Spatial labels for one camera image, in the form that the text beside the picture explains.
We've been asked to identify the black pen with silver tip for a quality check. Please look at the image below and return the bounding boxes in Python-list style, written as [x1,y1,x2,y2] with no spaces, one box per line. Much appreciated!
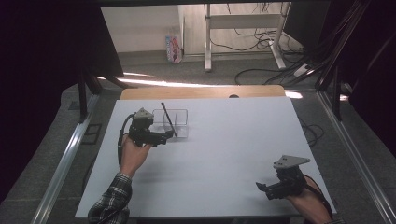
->
[160,101,178,138]

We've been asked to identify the white power strip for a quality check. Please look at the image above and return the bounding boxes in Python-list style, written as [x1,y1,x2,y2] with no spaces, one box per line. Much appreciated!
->
[292,63,311,78]

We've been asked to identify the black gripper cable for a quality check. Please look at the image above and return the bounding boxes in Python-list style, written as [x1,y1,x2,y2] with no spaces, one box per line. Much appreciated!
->
[117,113,136,170]
[304,175,334,218]

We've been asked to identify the colourful printed box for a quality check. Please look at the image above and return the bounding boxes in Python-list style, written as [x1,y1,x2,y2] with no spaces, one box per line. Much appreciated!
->
[164,35,183,64]

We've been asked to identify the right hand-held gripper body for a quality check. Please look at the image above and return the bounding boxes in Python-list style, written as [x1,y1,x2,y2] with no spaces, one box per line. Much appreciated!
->
[265,154,312,201]

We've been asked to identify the white table cover board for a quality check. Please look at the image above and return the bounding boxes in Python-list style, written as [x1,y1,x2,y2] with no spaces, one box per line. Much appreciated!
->
[75,96,338,218]

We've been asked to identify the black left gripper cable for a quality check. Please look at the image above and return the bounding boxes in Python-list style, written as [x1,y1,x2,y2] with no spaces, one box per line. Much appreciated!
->
[117,113,136,170]

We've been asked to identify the black floor plate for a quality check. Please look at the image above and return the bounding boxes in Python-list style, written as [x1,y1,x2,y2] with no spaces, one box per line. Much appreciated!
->
[81,123,103,146]

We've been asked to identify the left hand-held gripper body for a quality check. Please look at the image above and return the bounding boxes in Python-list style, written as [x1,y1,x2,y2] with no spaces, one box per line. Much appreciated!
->
[128,107,168,147]

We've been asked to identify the clear plastic divided organizer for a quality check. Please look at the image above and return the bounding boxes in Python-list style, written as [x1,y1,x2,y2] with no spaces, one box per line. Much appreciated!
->
[150,108,190,139]

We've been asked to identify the person's right hand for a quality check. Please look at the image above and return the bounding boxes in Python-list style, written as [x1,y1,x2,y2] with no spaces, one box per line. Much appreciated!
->
[285,175,332,222]

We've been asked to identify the black floor cables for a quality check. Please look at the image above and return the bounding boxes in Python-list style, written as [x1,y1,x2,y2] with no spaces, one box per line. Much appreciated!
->
[209,27,312,86]

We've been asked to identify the thin black looped cable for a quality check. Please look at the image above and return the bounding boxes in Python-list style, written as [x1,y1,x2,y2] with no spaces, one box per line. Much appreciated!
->
[299,118,325,147]

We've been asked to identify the aluminium rail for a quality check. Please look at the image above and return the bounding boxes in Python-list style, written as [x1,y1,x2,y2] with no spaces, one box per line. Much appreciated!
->
[30,93,101,224]
[317,91,396,224]

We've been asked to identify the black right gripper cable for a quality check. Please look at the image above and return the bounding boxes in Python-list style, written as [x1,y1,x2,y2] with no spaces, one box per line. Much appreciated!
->
[304,175,334,218]

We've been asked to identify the person's left hand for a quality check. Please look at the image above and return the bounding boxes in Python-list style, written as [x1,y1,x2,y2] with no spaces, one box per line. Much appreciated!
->
[119,133,154,179]

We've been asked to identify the white metal desk frame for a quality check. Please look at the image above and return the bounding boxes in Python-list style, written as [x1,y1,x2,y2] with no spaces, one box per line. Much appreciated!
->
[204,3,292,73]

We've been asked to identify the black metal stand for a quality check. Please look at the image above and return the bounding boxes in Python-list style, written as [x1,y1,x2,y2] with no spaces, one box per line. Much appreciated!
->
[78,73,104,124]
[315,62,345,121]

